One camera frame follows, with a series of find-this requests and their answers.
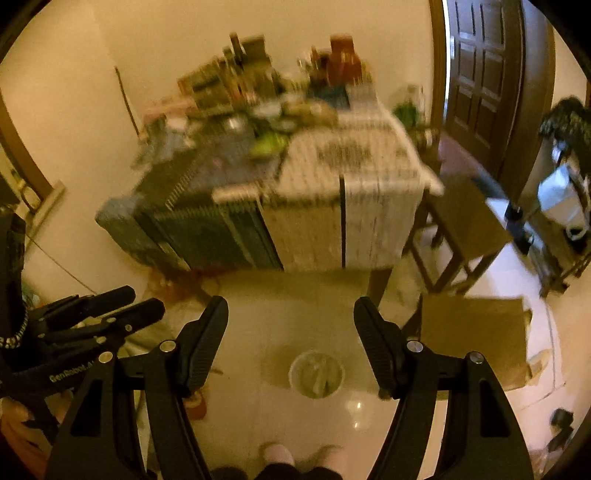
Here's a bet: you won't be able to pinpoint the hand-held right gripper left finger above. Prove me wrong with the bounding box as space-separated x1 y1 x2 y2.
44 295 230 480

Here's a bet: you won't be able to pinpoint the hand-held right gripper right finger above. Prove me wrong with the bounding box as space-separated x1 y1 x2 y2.
353 296 536 480

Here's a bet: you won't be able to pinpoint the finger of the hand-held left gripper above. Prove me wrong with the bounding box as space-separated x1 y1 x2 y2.
30 285 137 330
41 298 166 356

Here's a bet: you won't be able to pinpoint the round white waste bin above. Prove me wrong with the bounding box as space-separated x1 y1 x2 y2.
288 350 346 400

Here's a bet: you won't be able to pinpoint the flat cardboard sheet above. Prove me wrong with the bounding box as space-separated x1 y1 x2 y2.
418 295 534 393

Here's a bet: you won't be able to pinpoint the person's right foot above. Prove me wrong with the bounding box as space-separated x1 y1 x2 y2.
309 444 345 469

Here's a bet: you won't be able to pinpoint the person's foot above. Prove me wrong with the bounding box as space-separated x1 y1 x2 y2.
261 443 296 467
309 444 345 469

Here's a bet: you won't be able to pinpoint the white patterned tablecloth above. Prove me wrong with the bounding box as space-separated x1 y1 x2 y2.
261 104 446 273

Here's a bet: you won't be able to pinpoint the person's left foot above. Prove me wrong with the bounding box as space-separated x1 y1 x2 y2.
261 443 296 467

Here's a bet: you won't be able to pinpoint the person's dark trousers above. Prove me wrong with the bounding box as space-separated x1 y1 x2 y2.
212 464 347 480

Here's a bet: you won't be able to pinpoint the wooden stool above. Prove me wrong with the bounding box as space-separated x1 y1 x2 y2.
406 175 514 296

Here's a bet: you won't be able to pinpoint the dark doormat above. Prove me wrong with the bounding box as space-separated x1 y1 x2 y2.
466 171 505 200

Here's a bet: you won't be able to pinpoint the black shoes pair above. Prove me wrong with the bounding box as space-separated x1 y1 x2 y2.
550 408 576 452

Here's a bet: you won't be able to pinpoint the thin wooden stick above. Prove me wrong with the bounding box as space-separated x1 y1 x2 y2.
115 67 141 137

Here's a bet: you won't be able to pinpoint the white plastic bag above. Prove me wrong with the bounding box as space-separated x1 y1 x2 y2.
538 166 588 228

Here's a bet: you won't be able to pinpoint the red thermos flask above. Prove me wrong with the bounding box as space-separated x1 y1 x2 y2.
329 34 362 86

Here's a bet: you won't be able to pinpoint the brown panelled wooden door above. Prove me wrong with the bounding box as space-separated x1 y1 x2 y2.
443 0 526 172

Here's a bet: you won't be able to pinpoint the dark patterned garment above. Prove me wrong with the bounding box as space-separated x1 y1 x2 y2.
540 97 591 140

